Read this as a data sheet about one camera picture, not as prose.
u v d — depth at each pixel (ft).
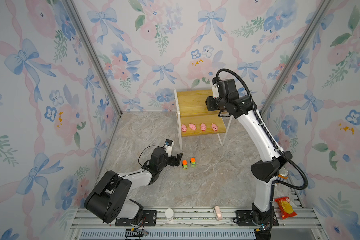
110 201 1.41
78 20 2.39
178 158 2.64
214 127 2.88
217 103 2.12
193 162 3.02
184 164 2.96
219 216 2.40
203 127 2.89
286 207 2.48
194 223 2.40
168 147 2.52
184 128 2.88
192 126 2.88
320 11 2.30
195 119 2.50
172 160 2.57
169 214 2.26
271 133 3.69
